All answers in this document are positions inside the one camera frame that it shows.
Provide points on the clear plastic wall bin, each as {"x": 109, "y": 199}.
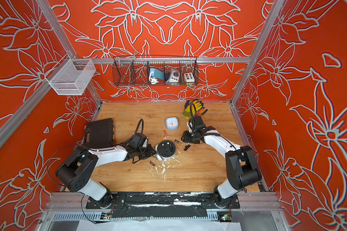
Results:
{"x": 71, "y": 79}

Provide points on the light blue square alarm clock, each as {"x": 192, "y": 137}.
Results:
{"x": 172, "y": 123}

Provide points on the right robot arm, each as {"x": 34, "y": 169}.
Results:
{"x": 242, "y": 168}

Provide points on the white twin-bell alarm clock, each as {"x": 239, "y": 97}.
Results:
{"x": 165, "y": 150}

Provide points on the white grey device in basket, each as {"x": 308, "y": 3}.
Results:
{"x": 173, "y": 77}

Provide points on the orange handled pliers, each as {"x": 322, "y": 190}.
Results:
{"x": 201, "y": 112}

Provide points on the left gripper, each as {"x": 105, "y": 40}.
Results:
{"x": 151, "y": 152}

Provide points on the black wire wall basket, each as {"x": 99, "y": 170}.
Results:
{"x": 134, "y": 70}

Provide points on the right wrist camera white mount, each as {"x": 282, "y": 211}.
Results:
{"x": 190, "y": 126}

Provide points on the white button box in basket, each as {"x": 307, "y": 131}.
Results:
{"x": 189, "y": 79}

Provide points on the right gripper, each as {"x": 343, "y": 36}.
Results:
{"x": 185, "y": 135}

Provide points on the blue white item in basket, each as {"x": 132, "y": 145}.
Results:
{"x": 155, "y": 76}

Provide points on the yellow work glove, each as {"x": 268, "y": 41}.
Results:
{"x": 191, "y": 108}

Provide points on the black plastic tool case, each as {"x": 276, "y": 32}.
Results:
{"x": 99, "y": 134}

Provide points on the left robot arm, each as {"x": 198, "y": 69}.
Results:
{"x": 76, "y": 171}

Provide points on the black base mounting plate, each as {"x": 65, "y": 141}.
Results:
{"x": 164, "y": 205}

